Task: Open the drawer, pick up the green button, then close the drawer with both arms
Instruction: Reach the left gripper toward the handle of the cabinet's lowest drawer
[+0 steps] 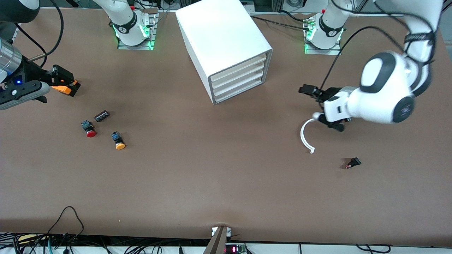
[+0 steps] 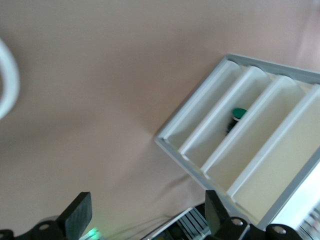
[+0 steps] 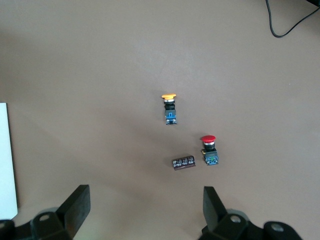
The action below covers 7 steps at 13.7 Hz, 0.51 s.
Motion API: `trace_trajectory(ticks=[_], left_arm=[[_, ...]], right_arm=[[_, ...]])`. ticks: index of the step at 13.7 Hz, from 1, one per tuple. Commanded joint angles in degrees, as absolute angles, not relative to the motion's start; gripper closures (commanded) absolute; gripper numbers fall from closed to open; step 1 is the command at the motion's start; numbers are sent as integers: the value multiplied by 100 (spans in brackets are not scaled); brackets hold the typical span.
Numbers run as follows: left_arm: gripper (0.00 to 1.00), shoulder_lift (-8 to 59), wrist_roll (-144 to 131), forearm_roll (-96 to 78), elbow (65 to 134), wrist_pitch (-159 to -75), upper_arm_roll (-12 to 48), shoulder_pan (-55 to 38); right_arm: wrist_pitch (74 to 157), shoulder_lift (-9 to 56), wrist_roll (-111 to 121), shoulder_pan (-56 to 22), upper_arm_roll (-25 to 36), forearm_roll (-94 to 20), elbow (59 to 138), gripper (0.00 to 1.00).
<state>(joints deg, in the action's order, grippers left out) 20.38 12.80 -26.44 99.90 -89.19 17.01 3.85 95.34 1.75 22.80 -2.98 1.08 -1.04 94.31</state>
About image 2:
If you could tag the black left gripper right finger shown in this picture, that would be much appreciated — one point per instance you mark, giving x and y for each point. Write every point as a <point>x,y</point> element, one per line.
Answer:
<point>215,212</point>

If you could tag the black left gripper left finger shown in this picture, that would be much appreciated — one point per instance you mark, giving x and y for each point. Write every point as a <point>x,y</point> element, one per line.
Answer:
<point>77,212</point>

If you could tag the white plastic drawer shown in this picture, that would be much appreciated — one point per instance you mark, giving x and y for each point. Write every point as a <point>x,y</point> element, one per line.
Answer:
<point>212,125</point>
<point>255,130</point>
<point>287,162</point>
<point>200,107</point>

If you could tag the green push button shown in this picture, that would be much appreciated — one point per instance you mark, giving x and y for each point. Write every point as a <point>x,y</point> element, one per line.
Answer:
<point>238,113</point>

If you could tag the white drawer cabinet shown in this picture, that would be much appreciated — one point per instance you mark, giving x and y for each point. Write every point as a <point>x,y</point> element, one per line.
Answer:
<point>300,200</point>

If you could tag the white curved plastic arc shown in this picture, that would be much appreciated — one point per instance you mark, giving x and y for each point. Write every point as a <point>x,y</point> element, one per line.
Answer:
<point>11,75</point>

